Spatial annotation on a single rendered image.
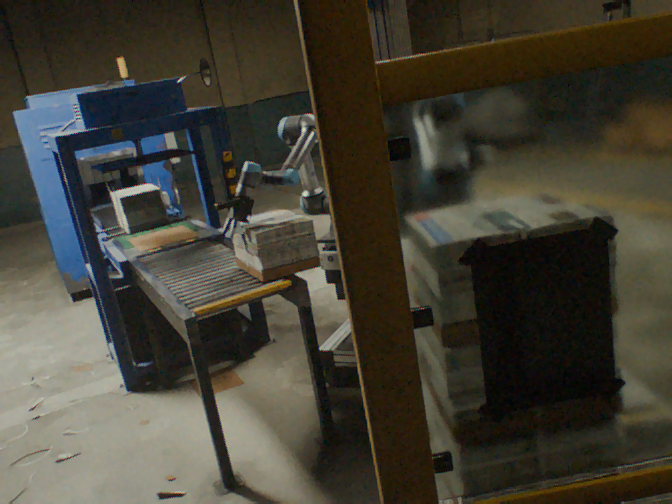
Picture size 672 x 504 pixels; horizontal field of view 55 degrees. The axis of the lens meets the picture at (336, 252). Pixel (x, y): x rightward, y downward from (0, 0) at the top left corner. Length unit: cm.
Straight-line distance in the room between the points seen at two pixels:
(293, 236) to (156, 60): 891
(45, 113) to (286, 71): 681
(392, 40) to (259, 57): 891
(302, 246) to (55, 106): 368
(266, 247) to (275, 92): 943
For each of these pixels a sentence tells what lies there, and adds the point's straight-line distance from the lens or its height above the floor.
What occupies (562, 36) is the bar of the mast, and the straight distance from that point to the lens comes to 97.
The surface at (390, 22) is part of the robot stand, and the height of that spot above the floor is 181.
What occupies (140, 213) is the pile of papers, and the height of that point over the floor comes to 92.
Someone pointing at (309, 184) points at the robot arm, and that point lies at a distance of 334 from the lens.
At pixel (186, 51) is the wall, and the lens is 1171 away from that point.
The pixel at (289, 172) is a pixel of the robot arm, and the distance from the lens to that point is 292.
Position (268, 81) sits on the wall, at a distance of 1211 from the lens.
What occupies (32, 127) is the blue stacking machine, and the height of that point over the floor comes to 159.
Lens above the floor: 165
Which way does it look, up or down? 16 degrees down
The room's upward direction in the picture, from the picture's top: 10 degrees counter-clockwise
